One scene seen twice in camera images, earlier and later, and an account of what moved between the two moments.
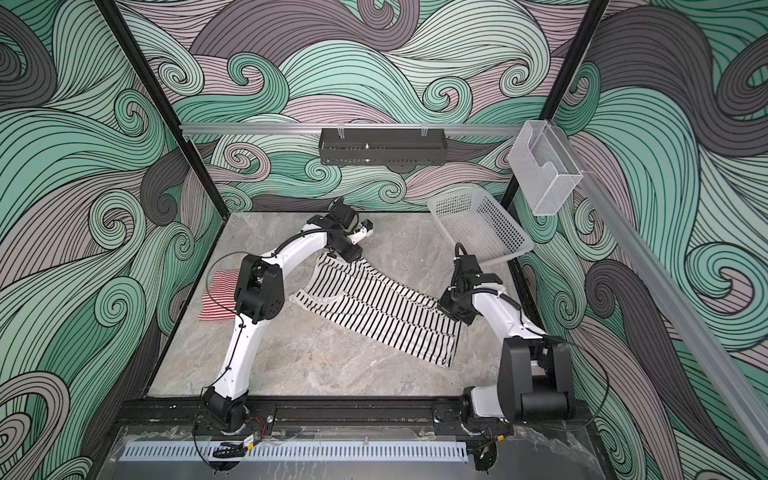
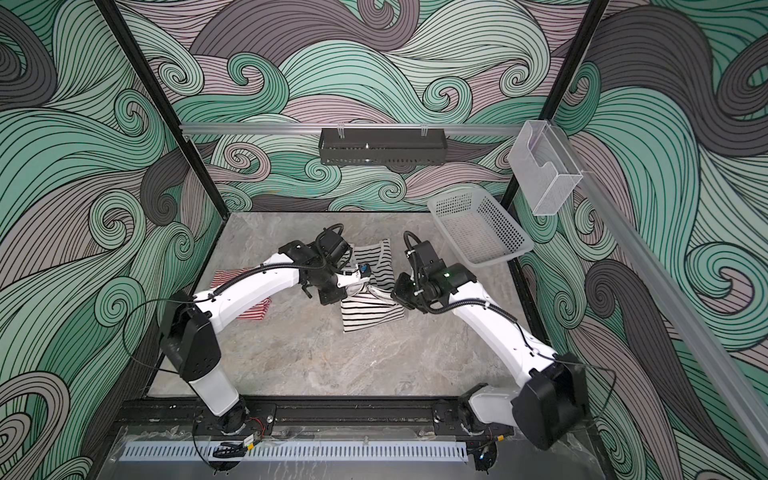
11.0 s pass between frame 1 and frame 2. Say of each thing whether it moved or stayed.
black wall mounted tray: stayed
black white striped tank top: moved
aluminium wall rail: stayed
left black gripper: moved
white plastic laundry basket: stayed
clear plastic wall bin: stayed
